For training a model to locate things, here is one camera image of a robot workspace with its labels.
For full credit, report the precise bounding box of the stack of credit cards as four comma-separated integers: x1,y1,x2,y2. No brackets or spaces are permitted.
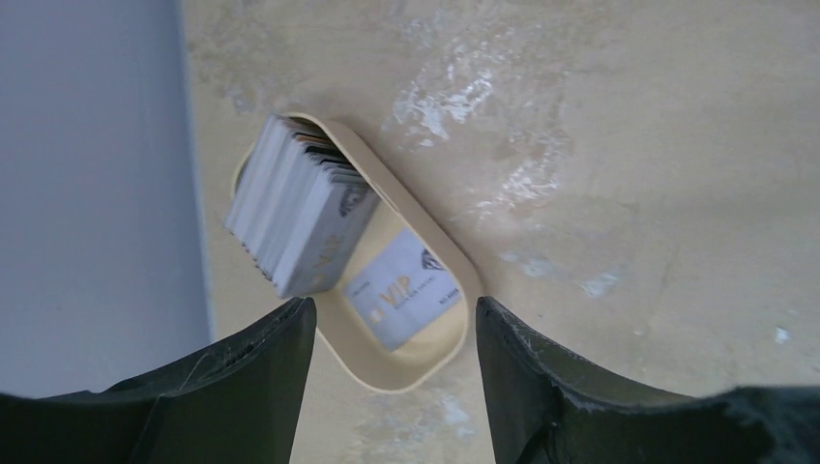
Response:
225,115,378,299

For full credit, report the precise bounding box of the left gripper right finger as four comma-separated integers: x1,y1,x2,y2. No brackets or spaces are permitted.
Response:
475,296,819,463

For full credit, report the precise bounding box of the gold oval metal tray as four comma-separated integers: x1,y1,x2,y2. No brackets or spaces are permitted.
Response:
224,113,482,393

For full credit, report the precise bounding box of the loose VIP card in tray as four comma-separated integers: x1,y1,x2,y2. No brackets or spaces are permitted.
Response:
345,228,461,351

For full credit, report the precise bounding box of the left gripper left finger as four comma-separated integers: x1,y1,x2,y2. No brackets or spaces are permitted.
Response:
1,298,317,463

